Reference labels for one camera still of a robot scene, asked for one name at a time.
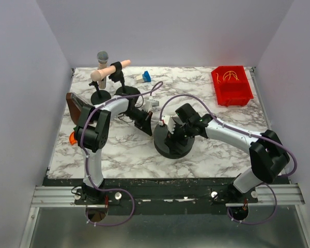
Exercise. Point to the black cable spool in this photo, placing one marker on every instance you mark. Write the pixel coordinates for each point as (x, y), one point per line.
(159, 135)

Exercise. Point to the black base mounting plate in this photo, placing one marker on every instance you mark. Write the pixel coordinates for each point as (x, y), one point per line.
(164, 196)

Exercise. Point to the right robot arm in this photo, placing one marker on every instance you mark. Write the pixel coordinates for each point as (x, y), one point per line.
(267, 156)

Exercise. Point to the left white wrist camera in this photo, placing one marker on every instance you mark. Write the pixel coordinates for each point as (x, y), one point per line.
(150, 103)

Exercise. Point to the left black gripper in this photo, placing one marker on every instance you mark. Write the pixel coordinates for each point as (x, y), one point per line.
(144, 122)

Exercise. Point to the red plastic bin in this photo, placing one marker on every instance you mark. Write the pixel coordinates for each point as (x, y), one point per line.
(231, 86)

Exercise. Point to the orange curved track piece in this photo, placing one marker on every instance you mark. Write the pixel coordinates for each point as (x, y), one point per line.
(72, 139)

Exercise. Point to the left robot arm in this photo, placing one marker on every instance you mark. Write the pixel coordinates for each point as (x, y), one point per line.
(92, 131)

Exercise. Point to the blue and white block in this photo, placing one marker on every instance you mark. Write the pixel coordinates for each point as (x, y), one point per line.
(142, 78)

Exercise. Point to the pink wooden microphone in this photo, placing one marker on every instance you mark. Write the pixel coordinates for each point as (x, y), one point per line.
(100, 74)

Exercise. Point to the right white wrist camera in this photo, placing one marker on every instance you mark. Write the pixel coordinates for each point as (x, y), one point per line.
(170, 122)

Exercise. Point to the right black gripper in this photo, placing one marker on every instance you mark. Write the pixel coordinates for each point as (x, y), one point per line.
(177, 133)

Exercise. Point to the aluminium frame rail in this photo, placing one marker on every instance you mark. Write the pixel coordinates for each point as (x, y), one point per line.
(286, 194)

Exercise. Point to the brown wooden metronome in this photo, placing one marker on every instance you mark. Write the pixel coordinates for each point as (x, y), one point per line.
(75, 104)

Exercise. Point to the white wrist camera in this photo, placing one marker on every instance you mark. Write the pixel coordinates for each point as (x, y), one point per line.
(170, 122)
(150, 103)

